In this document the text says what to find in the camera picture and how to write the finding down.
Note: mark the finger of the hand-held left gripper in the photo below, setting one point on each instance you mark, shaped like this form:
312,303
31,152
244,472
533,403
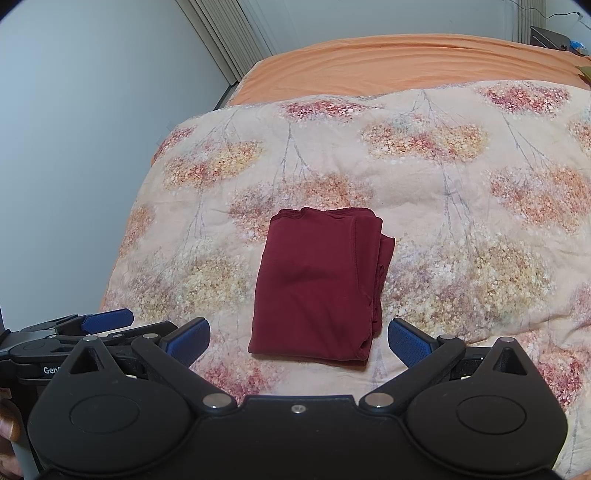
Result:
111,318
138,332

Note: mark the orange bed sheet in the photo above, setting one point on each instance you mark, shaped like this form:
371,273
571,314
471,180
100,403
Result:
392,60

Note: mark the beige pleated curtain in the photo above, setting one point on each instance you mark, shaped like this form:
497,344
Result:
226,32

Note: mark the dark red long-sleeve sweater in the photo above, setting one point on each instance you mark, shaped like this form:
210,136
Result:
314,286

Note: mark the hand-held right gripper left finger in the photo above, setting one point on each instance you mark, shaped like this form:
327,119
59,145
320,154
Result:
187,341

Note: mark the dark wooden nightstand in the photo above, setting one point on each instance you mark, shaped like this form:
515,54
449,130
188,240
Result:
549,38

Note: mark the cream curtain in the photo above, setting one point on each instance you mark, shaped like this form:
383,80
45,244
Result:
521,23

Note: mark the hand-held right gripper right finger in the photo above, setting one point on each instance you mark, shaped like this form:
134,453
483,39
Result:
408,342

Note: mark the person's left hand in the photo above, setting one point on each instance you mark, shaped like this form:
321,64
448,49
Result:
8,420

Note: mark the floral print quilt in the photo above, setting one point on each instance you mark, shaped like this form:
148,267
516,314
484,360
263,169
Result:
461,207

